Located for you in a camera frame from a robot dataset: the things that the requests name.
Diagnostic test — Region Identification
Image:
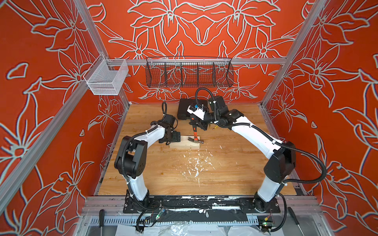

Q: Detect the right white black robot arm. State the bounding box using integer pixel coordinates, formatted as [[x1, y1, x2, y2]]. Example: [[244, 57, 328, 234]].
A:
[[187, 94, 327, 212]]

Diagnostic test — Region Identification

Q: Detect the black handled screwdriver left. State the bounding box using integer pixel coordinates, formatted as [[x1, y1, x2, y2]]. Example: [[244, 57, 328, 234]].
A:
[[98, 209, 105, 228]]

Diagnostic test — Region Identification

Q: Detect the black handled screwdriver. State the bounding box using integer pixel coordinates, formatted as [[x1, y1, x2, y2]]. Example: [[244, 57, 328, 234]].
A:
[[98, 209, 105, 228], [287, 207, 304, 236]]

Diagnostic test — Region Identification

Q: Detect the black plastic tool case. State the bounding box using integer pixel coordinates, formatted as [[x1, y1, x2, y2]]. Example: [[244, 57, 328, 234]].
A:
[[177, 98, 209, 121]]

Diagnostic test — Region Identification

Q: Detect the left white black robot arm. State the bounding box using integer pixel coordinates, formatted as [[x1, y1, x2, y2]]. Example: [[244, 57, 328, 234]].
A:
[[114, 101, 181, 210]]

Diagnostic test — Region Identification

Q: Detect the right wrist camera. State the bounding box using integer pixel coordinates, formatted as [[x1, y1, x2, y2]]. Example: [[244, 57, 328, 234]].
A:
[[187, 104, 209, 121]]

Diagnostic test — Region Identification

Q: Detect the light wooden block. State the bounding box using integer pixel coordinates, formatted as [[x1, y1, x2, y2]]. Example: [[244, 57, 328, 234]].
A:
[[169, 135, 200, 150]]

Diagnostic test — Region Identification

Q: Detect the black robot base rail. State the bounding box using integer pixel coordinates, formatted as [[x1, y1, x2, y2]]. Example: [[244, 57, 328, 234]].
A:
[[123, 195, 281, 214]]

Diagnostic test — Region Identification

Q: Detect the black wire wall basket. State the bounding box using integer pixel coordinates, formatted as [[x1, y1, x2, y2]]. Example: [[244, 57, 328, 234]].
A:
[[145, 56, 234, 89]]

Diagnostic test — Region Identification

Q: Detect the black handled screwdriver right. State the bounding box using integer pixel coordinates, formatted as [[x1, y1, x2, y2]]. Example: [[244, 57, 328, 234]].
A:
[[287, 207, 304, 236]]

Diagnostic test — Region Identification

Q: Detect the white mesh wall basket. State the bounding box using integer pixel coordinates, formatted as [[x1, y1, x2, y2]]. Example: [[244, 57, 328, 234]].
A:
[[83, 55, 129, 95]]

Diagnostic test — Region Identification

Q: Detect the orange black claw hammer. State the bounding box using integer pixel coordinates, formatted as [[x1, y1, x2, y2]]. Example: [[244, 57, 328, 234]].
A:
[[188, 122, 204, 144]]

